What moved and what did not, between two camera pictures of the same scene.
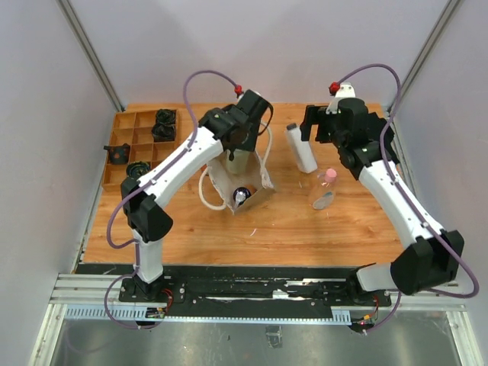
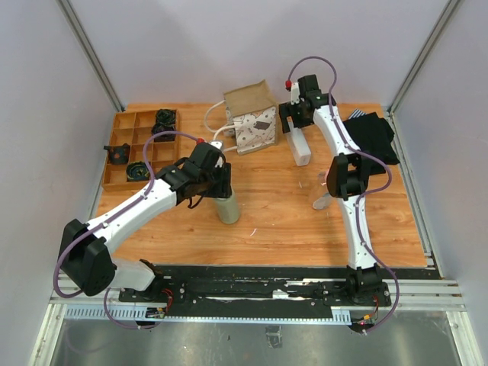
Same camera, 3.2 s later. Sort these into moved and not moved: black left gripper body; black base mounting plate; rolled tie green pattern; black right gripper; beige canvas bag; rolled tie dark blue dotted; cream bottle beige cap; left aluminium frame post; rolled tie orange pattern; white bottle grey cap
Moved: white bottle grey cap; cream bottle beige cap; black right gripper; black left gripper body; beige canvas bag
Not moved: left aluminium frame post; black base mounting plate; rolled tie green pattern; rolled tie orange pattern; rolled tie dark blue dotted
